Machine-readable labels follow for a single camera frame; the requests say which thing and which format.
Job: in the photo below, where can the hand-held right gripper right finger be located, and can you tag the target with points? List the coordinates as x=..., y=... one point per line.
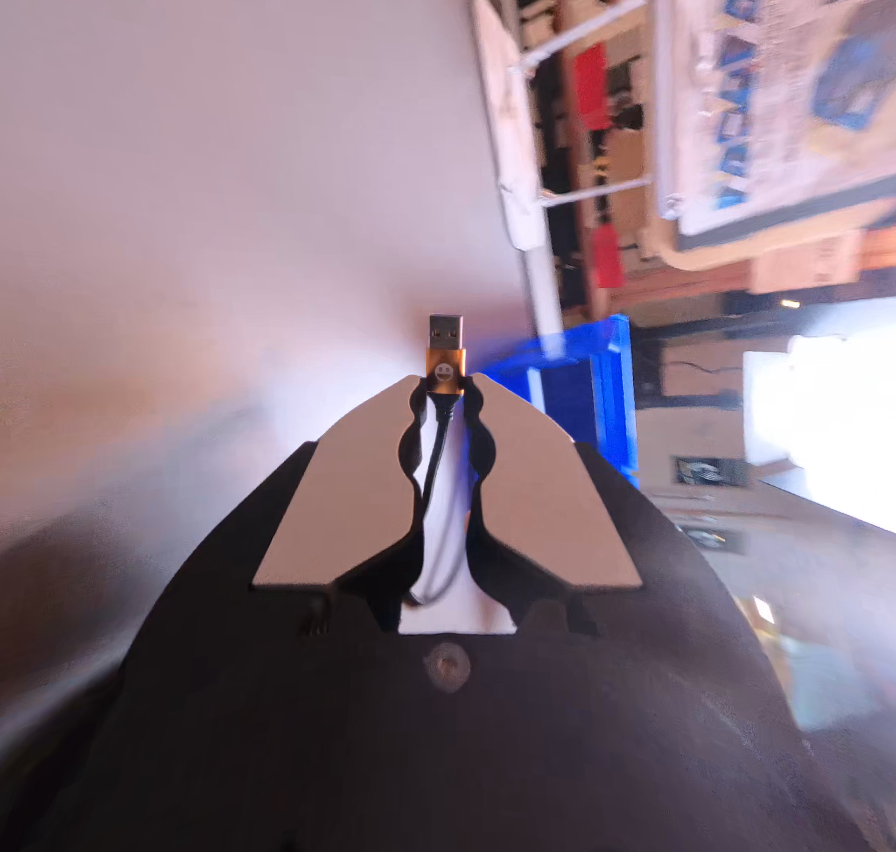
x=553, y=509

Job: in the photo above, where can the white light panel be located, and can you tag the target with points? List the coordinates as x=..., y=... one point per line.
x=826, y=411

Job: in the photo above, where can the printed poster board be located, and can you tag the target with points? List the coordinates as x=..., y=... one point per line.
x=770, y=96

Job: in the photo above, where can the blue plastic bin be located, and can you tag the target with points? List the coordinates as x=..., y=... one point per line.
x=609, y=404

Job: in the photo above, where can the white stand with printed tags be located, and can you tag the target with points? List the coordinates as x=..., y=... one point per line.
x=514, y=131

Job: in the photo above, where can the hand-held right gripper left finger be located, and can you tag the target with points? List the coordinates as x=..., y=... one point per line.
x=343, y=509

